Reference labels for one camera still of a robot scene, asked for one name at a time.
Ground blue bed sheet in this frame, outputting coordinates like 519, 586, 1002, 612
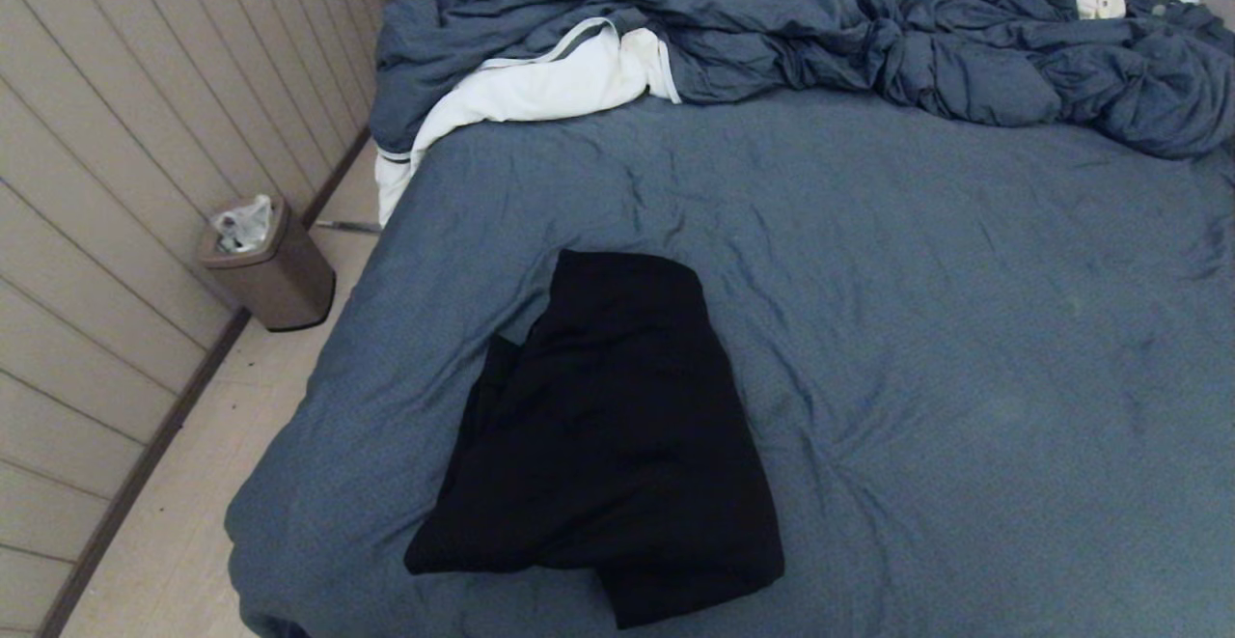
224, 88, 1235, 638

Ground brown trash bin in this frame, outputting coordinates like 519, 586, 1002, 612
198, 196, 337, 332

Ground white plastic bin bag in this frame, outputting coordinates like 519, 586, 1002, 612
212, 194, 274, 255

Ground crumpled blue duvet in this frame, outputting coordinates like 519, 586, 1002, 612
370, 0, 1235, 161

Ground black hooded sweatshirt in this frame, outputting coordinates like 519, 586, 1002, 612
403, 249, 785, 631

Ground white garment with dark stripe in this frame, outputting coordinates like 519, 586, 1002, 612
374, 17, 682, 227

